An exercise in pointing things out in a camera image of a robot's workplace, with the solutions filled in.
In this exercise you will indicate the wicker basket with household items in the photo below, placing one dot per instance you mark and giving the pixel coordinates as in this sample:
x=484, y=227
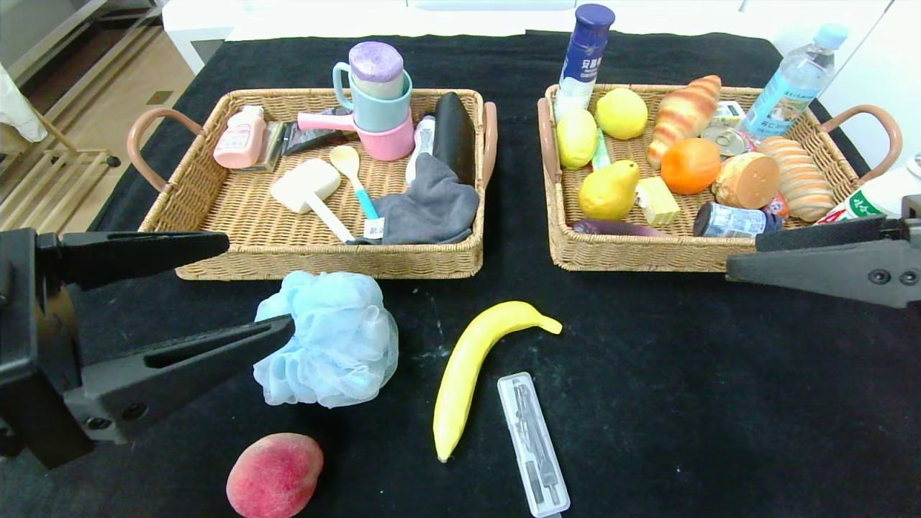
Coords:
x=259, y=237

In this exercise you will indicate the small red packet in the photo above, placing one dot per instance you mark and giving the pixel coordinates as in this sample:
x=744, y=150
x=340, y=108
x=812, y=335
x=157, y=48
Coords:
x=777, y=206

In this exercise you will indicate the black plastic packet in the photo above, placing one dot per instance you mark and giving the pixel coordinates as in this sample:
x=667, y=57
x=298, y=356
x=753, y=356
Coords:
x=309, y=140

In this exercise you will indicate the clear plastic compass case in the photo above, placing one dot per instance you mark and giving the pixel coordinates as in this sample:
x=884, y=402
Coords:
x=532, y=439

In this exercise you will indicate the light wooden shelf unit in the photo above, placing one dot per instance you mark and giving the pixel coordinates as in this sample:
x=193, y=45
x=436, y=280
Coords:
x=43, y=29

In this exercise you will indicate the white bottle with green label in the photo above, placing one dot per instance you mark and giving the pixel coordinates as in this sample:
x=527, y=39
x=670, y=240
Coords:
x=878, y=198

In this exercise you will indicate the oval yellow lemon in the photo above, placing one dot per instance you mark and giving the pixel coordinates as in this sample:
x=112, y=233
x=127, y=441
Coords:
x=575, y=140

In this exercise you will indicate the purple eggplant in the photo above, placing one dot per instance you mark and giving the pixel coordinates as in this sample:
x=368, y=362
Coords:
x=619, y=228

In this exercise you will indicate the light wooden rack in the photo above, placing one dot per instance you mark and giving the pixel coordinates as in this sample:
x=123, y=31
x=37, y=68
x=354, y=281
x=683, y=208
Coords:
x=43, y=180

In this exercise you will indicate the black oblong case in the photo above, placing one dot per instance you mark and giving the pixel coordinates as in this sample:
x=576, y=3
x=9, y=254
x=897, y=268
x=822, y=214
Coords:
x=455, y=137

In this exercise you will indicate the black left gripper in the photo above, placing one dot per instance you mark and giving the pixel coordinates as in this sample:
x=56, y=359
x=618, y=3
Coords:
x=32, y=338

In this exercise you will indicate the wicker basket with food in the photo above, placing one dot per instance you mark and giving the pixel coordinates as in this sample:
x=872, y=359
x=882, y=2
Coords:
x=619, y=252

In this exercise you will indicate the purple-topped beige cylinder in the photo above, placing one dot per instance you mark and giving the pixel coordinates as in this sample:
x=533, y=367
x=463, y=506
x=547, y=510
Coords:
x=375, y=68

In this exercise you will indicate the white background table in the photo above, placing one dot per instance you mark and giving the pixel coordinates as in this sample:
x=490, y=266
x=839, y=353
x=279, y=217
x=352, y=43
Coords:
x=201, y=21

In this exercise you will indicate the small white green carton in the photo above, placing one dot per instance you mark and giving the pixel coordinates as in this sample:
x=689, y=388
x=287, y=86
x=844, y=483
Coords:
x=730, y=114

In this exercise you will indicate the yellow pear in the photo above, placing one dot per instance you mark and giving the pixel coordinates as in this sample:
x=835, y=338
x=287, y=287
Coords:
x=608, y=193

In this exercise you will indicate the yellow banana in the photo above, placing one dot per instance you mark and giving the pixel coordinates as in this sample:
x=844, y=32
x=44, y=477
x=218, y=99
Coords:
x=468, y=367

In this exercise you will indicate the striped croissant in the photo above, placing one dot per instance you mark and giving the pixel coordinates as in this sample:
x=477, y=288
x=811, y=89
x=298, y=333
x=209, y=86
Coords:
x=683, y=115

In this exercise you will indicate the long ridged bread loaf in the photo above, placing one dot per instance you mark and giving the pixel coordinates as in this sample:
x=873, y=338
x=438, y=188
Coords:
x=799, y=180

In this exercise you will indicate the white tube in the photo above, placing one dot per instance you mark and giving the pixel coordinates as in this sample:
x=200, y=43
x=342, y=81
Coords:
x=421, y=144

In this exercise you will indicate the silver tin can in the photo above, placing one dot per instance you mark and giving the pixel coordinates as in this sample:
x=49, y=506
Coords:
x=723, y=140

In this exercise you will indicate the light blue bath pouf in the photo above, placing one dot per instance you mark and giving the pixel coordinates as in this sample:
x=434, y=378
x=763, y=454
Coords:
x=345, y=345

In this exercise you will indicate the small transparent packet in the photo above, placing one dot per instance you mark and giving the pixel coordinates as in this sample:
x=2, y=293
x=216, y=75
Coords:
x=268, y=147

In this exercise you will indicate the grey cloth with tag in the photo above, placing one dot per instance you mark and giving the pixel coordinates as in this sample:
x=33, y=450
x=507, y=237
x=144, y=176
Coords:
x=432, y=208

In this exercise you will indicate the small jar with blue lid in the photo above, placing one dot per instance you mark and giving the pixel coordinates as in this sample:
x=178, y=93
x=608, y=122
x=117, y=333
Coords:
x=730, y=221

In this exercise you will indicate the white bottle with blue cap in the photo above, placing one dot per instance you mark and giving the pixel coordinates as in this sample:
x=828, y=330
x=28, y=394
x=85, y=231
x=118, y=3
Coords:
x=583, y=65

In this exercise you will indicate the round yellow lemon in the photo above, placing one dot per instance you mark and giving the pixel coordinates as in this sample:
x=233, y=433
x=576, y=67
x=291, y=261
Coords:
x=621, y=114

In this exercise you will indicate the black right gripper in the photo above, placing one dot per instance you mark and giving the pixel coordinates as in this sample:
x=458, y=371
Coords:
x=912, y=216

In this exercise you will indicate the round brown bread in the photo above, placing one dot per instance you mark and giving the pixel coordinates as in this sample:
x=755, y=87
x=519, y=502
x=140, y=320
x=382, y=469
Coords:
x=748, y=180

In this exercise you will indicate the small pink bottle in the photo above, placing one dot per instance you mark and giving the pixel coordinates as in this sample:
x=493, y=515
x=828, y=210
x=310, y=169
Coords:
x=241, y=140

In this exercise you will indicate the red peach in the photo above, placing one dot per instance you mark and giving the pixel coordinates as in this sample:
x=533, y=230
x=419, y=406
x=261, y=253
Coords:
x=273, y=475

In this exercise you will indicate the clear water bottle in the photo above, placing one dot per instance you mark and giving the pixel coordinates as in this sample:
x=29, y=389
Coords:
x=788, y=93

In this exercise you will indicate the green gum pack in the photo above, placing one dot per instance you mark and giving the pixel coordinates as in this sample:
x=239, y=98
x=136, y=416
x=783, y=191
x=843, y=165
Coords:
x=601, y=147

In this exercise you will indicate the white hanging cloth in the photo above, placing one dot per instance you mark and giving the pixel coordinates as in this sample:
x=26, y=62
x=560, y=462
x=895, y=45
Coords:
x=14, y=108

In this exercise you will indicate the orange fruit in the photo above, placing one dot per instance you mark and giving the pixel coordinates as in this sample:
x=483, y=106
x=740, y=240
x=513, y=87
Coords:
x=689, y=167

